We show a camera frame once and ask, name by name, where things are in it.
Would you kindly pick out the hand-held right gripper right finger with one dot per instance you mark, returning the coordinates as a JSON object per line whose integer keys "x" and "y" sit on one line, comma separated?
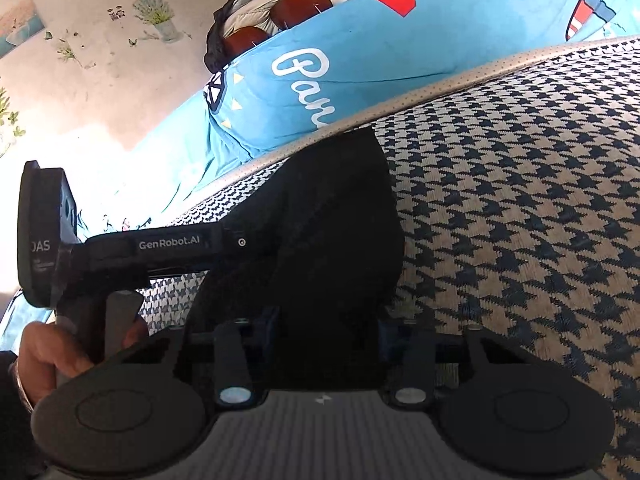
{"x": 415, "y": 360}

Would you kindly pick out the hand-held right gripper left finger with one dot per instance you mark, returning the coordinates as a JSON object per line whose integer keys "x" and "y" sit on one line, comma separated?
{"x": 235, "y": 360}

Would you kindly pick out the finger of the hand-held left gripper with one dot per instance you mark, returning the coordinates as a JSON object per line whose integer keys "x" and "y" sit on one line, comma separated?
{"x": 239, "y": 242}

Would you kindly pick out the black sweatshirt with red print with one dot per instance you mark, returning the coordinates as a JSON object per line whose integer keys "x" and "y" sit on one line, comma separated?
{"x": 320, "y": 240}

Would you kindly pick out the person's left hand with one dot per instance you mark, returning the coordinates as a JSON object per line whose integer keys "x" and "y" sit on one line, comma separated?
{"x": 45, "y": 355}

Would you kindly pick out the houndstooth bed mat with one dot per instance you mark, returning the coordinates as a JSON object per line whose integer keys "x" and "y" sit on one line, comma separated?
{"x": 525, "y": 210}

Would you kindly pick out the black jacket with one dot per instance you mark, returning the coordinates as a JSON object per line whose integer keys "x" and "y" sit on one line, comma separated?
{"x": 230, "y": 15}

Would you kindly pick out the blue printed bed sheet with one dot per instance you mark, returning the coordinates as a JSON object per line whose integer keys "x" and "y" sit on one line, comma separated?
{"x": 450, "y": 45}

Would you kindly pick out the green leaf wall sticker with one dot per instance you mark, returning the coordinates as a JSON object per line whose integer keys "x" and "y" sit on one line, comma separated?
{"x": 7, "y": 115}

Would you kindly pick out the small flower wall sticker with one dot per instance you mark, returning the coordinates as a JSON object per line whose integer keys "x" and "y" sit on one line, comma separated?
{"x": 67, "y": 52}

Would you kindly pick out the pastel picture wall sticker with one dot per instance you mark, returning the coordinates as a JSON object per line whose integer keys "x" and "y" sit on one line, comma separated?
{"x": 17, "y": 27}

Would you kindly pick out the lavender pot wall sticker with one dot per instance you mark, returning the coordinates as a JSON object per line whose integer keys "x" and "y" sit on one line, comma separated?
{"x": 159, "y": 15}

